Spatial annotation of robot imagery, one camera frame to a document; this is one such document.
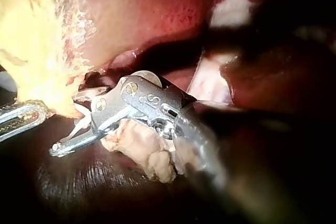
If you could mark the left arm instrument jaw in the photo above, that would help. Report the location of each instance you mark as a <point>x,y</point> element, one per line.
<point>21,119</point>

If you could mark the right arm instrument jaw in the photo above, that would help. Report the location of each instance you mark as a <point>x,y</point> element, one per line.
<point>92,95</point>
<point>76,145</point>

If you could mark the right arm instrument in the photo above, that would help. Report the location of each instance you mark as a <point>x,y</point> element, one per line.
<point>147,98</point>

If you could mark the white clip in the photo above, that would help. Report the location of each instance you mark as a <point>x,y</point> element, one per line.
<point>80,125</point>

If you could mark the gallbladder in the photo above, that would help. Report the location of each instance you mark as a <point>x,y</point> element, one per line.
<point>34,37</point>

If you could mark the dark right arm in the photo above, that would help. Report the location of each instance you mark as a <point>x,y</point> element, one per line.
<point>210,153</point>

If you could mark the pale fatty tissue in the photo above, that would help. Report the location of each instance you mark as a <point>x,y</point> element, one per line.
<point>147,145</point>
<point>210,79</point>
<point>231,9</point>

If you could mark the dark red liver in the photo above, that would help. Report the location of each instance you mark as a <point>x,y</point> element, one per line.
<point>147,11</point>

